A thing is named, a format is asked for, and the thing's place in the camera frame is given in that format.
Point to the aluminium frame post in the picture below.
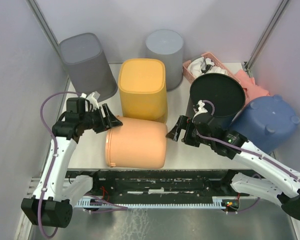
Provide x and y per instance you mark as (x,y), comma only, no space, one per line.
(270,27)
(34,6)

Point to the pink plastic tray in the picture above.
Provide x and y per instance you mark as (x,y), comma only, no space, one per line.
(190,77)

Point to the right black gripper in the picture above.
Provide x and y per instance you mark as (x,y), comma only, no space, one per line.
(186,123)

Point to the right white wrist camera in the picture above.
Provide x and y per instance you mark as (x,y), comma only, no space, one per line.
(199,108)

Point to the yellow slatted basket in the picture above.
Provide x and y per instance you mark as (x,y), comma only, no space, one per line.
(142,89)

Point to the white cloth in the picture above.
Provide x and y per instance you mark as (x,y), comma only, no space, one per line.
(204,66)

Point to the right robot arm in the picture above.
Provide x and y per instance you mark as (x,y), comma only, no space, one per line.
(279,184)

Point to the grey slatted basket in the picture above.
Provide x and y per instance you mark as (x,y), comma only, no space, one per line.
(87,66)

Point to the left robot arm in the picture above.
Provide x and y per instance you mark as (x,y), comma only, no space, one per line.
(52,204)

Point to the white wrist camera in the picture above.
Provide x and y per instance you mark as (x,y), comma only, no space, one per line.
(92,98)
(199,108)

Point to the black cylindrical bin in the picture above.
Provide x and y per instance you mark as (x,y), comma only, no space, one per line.
(225,93)

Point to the orange round bin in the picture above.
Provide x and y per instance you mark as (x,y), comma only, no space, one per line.
(138,143)

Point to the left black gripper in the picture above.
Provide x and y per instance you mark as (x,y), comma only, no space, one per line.
(104,124)

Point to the grey round bin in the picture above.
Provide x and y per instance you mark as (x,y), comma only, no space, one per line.
(167,46)

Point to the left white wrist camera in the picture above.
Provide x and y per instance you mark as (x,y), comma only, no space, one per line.
(92,98)

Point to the left aluminium frame post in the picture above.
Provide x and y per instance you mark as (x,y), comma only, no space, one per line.
(34,6)

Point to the pink cloth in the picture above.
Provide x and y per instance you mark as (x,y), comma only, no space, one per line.
(248,84)

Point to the blue plastic bucket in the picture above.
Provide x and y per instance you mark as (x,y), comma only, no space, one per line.
(267,121)

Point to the right aluminium frame post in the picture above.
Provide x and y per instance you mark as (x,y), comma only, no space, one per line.
(270,27)

